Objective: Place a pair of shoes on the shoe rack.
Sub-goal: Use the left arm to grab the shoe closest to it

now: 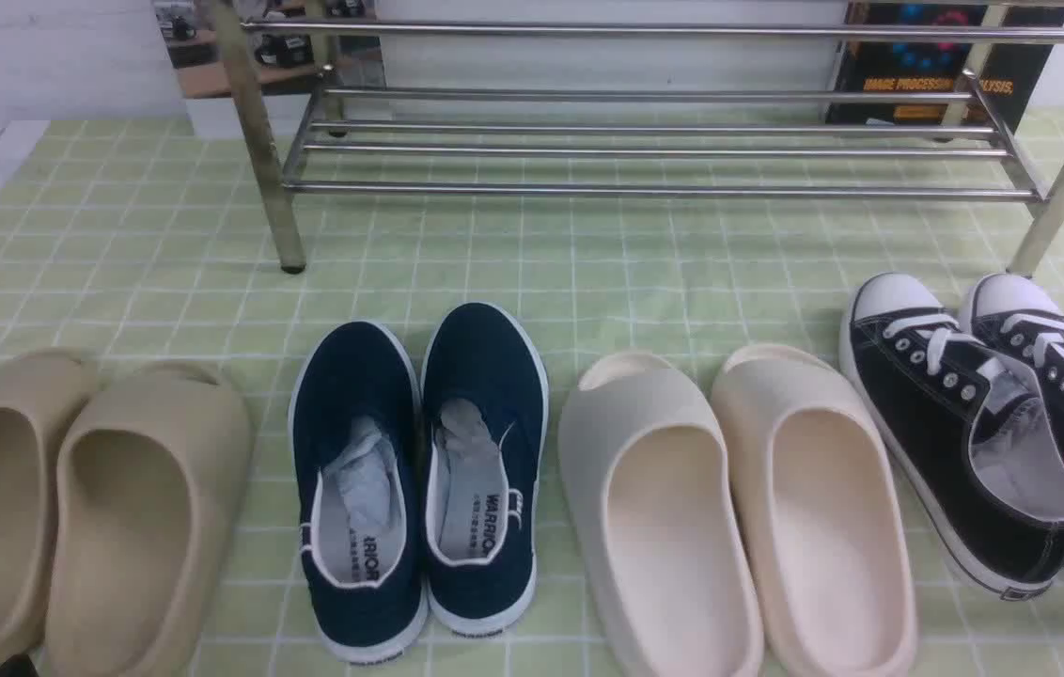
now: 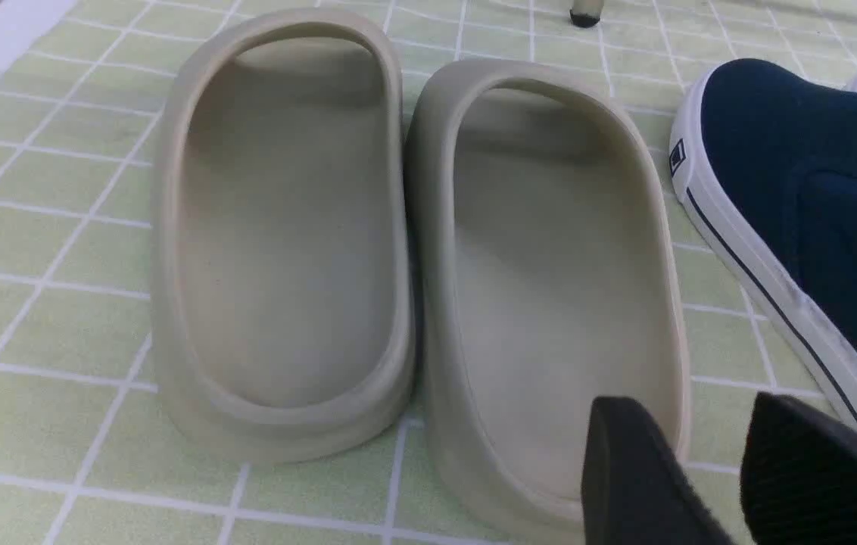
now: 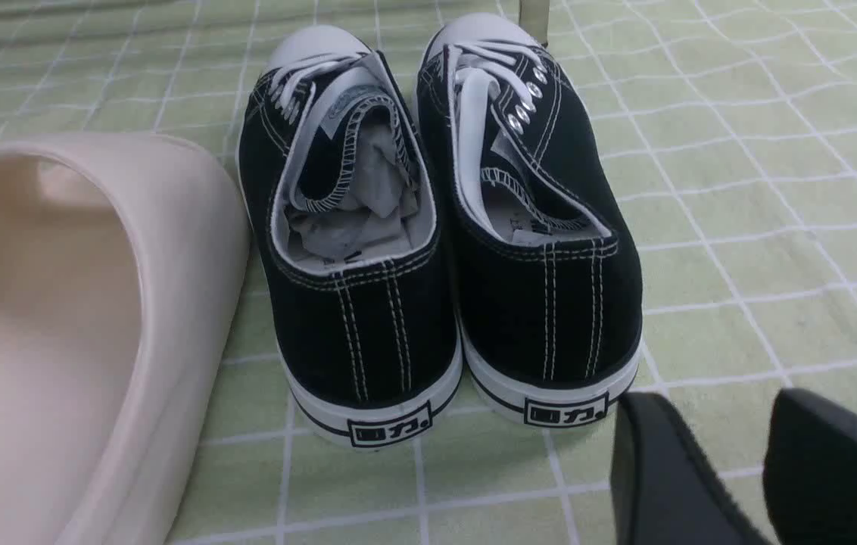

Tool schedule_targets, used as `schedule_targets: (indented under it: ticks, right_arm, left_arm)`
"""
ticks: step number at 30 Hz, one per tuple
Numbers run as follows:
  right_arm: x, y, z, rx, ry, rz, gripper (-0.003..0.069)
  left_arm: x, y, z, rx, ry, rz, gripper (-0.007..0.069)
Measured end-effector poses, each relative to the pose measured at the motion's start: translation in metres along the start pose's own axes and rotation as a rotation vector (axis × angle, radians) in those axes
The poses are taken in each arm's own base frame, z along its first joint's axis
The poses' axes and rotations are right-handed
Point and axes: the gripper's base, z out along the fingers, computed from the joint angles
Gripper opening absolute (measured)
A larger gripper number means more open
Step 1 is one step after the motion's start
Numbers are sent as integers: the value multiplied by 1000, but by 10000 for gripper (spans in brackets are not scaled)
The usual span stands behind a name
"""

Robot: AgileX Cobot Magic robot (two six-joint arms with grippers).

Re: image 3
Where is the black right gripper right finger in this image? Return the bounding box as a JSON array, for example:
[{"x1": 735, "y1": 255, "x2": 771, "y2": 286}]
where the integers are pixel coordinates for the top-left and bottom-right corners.
[{"x1": 763, "y1": 388, "x2": 857, "y2": 544}]

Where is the black canvas sneaker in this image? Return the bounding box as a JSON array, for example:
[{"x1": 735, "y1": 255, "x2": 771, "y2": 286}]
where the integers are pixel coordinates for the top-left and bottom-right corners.
[
  {"x1": 414, "y1": 13, "x2": 643, "y2": 430},
  {"x1": 235, "y1": 24, "x2": 463, "y2": 450}
]

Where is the metal shoe rack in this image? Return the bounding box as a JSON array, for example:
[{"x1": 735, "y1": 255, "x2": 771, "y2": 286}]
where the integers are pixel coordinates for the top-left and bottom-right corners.
[{"x1": 519, "y1": 0, "x2": 550, "y2": 46}]

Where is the black canvas sneaker right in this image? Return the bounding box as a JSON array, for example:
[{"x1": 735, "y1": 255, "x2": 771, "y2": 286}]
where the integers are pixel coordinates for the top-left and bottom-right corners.
[{"x1": 414, "y1": 13, "x2": 643, "y2": 430}]

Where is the black canvas sneaker left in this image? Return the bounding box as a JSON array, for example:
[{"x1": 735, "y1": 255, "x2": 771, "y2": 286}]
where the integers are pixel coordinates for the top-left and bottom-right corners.
[{"x1": 235, "y1": 24, "x2": 463, "y2": 450}]

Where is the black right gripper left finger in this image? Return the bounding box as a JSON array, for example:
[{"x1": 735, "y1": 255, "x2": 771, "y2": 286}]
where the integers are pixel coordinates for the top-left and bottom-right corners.
[{"x1": 609, "y1": 392, "x2": 768, "y2": 544}]

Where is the cream foam slide right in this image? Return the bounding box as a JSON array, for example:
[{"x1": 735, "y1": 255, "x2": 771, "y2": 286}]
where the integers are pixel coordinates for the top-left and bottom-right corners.
[{"x1": 0, "y1": 132, "x2": 249, "y2": 544}]

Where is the green checkered tablecloth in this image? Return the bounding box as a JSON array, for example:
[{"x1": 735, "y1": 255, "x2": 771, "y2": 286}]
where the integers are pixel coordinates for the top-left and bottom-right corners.
[{"x1": 0, "y1": 1, "x2": 857, "y2": 544}]

